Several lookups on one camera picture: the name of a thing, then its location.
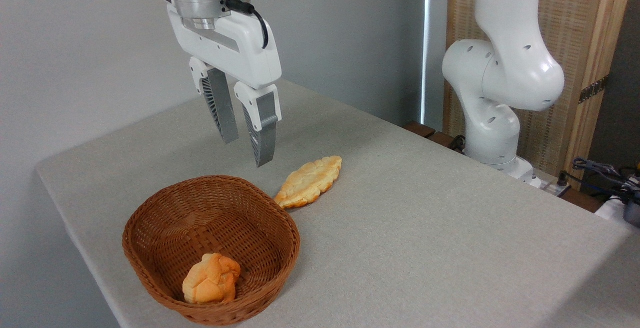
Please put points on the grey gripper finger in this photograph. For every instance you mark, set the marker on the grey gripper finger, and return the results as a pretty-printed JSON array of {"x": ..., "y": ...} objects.
[
  {"x": 222, "y": 108},
  {"x": 264, "y": 133}
]

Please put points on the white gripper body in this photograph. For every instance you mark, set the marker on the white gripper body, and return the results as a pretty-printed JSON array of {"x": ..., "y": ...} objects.
[{"x": 240, "y": 48}]

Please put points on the round golden bread roll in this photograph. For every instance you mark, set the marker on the round golden bread roll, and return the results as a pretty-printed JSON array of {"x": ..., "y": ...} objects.
[{"x": 210, "y": 278}]

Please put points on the long leaf-shaped bread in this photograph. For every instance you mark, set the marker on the long leaf-shaped bread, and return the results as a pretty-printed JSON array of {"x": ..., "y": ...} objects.
[{"x": 310, "y": 180}]

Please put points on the brown wicker basket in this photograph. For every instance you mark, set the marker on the brown wicker basket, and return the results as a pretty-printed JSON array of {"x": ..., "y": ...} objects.
[{"x": 165, "y": 228}]

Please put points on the bright vertical window strip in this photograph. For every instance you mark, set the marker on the bright vertical window strip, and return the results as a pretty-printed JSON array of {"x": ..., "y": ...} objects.
[{"x": 425, "y": 43}]

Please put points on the metal screen hinge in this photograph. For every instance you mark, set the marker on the metal screen hinge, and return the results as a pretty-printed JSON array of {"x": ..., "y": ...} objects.
[{"x": 593, "y": 89}]

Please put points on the blue-grey plastic object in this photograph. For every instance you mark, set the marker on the blue-grey plastic object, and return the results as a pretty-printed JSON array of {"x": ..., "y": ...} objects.
[{"x": 632, "y": 213}]

